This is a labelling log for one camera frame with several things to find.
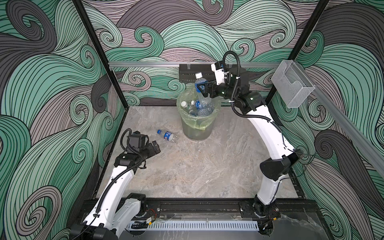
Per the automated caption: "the black perforated wall shelf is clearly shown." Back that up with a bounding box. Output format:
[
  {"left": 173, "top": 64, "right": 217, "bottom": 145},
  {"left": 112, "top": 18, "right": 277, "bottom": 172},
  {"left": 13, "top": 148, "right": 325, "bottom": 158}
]
[{"left": 178, "top": 63, "right": 244, "bottom": 84}]

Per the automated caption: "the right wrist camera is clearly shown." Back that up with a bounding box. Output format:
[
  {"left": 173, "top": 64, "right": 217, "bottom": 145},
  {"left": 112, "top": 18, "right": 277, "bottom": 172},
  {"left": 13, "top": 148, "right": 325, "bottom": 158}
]
[{"left": 211, "top": 62, "right": 225, "bottom": 85}]

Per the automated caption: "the black right frame post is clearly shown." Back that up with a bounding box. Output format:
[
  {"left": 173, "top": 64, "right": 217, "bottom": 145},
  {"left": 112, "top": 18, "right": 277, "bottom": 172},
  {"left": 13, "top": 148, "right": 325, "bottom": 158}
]
[{"left": 262, "top": 0, "right": 331, "bottom": 109}]

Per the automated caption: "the grey mesh waste bin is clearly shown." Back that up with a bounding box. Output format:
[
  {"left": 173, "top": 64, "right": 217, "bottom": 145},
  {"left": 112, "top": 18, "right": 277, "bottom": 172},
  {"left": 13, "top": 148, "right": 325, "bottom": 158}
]
[{"left": 179, "top": 89, "right": 220, "bottom": 142}]

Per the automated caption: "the aluminium rear rail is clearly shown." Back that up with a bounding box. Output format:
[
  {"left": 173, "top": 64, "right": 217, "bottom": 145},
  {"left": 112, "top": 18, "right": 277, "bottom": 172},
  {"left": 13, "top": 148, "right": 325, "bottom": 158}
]
[{"left": 108, "top": 61, "right": 280, "bottom": 68}]

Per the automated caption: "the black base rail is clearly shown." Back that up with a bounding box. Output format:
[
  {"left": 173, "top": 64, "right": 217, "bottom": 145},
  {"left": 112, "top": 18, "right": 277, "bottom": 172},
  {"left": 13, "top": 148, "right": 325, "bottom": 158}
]
[{"left": 77, "top": 197, "right": 319, "bottom": 220}]

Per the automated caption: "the aluminium right rail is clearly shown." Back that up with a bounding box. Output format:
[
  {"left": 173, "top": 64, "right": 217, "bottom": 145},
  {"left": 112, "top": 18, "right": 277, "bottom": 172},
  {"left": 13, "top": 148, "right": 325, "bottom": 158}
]
[{"left": 297, "top": 64, "right": 384, "bottom": 176}]

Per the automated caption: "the clear bottle green white label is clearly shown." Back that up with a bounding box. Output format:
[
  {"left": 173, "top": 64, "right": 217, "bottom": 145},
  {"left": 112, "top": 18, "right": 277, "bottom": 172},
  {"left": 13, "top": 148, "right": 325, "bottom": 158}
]
[{"left": 181, "top": 101, "right": 196, "bottom": 116}]

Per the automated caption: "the black frame post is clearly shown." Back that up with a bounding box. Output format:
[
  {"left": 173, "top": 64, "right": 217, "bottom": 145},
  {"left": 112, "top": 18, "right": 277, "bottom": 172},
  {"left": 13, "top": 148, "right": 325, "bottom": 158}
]
[
  {"left": 73, "top": 0, "right": 129, "bottom": 112},
  {"left": 262, "top": 0, "right": 331, "bottom": 109}
]

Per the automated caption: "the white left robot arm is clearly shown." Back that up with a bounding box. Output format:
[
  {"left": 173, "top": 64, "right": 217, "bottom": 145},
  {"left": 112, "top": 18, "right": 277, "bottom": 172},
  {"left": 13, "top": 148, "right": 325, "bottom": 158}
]
[{"left": 70, "top": 141, "right": 161, "bottom": 240}]

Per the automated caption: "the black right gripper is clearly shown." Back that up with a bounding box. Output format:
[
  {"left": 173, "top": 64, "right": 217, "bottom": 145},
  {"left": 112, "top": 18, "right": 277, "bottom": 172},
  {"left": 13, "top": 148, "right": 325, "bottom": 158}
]
[{"left": 201, "top": 76, "right": 245, "bottom": 103}]

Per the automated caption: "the clear acrylic wall holder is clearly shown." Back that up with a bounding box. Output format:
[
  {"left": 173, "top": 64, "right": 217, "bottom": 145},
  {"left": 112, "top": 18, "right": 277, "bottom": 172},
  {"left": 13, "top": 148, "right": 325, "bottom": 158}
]
[{"left": 272, "top": 60, "right": 315, "bottom": 109}]

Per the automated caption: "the aluminium rail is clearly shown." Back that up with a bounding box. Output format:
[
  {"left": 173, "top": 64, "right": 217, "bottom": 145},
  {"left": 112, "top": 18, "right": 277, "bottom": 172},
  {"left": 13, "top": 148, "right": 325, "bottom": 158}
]
[
  {"left": 297, "top": 64, "right": 384, "bottom": 176},
  {"left": 108, "top": 61, "right": 280, "bottom": 68}
]

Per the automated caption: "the Pepsi bottle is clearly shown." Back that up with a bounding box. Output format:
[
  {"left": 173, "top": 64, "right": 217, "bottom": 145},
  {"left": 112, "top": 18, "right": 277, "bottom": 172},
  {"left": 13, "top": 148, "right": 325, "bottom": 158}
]
[
  {"left": 191, "top": 100, "right": 214, "bottom": 117},
  {"left": 157, "top": 129, "right": 178, "bottom": 143}
]

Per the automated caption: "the white slotted cable duct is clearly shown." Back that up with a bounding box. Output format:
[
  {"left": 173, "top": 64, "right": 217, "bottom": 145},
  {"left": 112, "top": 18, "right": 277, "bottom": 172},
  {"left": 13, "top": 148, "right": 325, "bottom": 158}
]
[{"left": 126, "top": 221, "right": 259, "bottom": 232}]

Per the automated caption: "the black left frame post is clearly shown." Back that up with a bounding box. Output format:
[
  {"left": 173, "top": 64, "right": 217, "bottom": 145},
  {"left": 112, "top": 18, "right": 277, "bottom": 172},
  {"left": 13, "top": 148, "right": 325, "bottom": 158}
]
[{"left": 73, "top": 0, "right": 129, "bottom": 112}]

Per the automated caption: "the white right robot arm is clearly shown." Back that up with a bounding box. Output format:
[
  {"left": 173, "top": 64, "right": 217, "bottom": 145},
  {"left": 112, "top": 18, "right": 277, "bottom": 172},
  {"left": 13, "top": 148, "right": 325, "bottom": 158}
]
[{"left": 198, "top": 81, "right": 303, "bottom": 207}]

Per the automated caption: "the white cap blue label bottle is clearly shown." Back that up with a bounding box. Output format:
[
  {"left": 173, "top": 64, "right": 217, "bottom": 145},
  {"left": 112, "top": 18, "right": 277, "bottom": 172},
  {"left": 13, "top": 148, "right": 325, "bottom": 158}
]
[{"left": 195, "top": 73, "right": 211, "bottom": 103}]

